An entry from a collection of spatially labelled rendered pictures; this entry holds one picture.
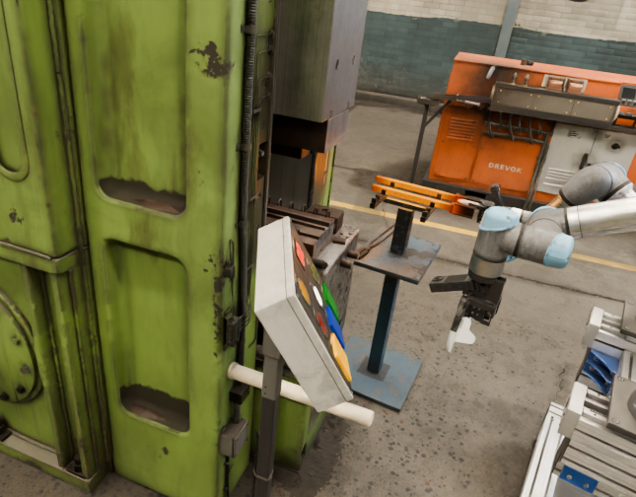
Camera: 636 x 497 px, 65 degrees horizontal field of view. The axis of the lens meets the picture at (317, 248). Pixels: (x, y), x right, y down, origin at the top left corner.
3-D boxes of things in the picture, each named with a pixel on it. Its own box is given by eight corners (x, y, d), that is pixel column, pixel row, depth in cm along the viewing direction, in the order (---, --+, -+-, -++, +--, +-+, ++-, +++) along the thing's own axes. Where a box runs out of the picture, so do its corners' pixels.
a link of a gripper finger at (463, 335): (466, 359, 115) (481, 322, 116) (442, 348, 118) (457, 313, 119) (467, 360, 118) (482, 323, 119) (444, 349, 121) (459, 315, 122)
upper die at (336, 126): (345, 138, 157) (349, 107, 152) (323, 153, 140) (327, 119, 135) (227, 114, 168) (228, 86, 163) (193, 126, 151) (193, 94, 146)
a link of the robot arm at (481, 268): (467, 255, 113) (478, 244, 119) (463, 273, 115) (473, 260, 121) (501, 266, 110) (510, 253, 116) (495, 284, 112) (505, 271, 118)
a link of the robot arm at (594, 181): (606, 187, 162) (506, 271, 196) (618, 182, 169) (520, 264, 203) (581, 162, 166) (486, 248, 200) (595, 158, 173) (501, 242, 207)
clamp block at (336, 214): (342, 226, 183) (344, 210, 180) (335, 235, 176) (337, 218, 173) (312, 219, 186) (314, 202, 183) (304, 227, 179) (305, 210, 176)
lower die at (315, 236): (331, 239, 173) (334, 216, 169) (312, 263, 156) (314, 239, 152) (225, 211, 184) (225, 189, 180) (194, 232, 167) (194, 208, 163)
